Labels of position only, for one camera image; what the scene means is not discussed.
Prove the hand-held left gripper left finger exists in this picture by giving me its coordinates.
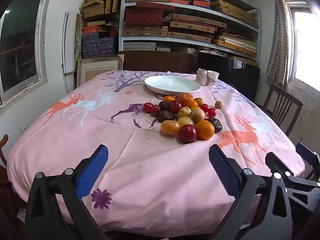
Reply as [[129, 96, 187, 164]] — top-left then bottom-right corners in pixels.
[[25, 144, 110, 240]]

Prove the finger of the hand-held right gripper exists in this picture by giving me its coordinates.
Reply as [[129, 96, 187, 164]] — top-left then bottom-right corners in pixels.
[[265, 152, 320, 215], [296, 142, 320, 180]]

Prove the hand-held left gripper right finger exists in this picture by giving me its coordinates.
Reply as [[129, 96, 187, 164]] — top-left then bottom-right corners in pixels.
[[209, 144, 293, 240]]

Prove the large orange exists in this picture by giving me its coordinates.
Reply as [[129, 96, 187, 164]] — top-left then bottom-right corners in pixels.
[[178, 93, 198, 108]]

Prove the white oval plate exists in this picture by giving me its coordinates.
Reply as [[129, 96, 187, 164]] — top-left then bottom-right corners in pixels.
[[144, 75, 202, 96]]

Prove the pink deer print tablecloth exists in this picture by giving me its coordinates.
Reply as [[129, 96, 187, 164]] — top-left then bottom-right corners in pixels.
[[6, 70, 307, 232]]

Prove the dark slatted wooden chair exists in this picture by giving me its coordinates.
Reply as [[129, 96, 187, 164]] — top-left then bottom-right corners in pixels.
[[257, 84, 304, 137]]

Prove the black panel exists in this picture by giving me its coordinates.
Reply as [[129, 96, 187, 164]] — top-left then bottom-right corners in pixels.
[[196, 51, 260, 103]]

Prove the white paper cup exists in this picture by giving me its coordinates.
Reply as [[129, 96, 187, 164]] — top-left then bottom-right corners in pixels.
[[206, 70, 220, 87]]

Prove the brown wooden chair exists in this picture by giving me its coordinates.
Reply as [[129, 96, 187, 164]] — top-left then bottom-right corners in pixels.
[[0, 134, 9, 168]]

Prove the pink drink can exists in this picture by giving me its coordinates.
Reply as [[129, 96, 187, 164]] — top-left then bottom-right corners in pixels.
[[196, 69, 208, 86]]

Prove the framed picture in cardboard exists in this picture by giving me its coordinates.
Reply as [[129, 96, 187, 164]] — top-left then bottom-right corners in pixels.
[[76, 54, 125, 87]]

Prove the bright window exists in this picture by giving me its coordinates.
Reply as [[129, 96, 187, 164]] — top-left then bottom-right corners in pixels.
[[287, 2, 320, 90]]

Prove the checked beige curtain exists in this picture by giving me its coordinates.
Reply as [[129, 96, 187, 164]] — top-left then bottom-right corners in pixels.
[[266, 0, 292, 85]]

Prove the pink cloth bundle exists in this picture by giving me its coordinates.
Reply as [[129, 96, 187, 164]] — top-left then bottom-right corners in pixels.
[[200, 47, 228, 55]]

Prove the white board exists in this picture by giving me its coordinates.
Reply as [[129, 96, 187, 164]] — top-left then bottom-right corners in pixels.
[[62, 12, 77, 94]]

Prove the stack of wooden frames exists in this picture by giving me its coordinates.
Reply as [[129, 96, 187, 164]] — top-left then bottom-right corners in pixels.
[[214, 31, 258, 57]]

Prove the brown wooden panel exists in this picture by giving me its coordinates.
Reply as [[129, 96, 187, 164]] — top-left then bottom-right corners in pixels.
[[117, 51, 198, 74]]

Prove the stack of blue floral boxes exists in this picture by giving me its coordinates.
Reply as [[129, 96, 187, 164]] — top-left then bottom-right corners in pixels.
[[82, 25, 118, 58]]

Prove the green marbled slab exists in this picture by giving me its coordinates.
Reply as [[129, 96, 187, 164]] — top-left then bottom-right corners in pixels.
[[74, 14, 83, 72]]

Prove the grey patterned box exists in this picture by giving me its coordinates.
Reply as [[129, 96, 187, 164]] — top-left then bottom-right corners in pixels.
[[123, 42, 157, 52]]

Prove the white metal shelf rack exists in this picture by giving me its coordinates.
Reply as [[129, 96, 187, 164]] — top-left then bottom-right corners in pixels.
[[119, 0, 262, 63]]

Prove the large red patterned box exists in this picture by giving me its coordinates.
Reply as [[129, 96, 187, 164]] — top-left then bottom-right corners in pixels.
[[124, 8, 164, 27]]

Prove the pile of yellow woven boxes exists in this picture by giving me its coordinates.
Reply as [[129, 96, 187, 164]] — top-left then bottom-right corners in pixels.
[[81, 0, 119, 22]]

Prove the flat red patterned box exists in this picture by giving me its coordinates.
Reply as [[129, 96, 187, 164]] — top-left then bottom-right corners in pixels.
[[136, 2, 175, 11]]

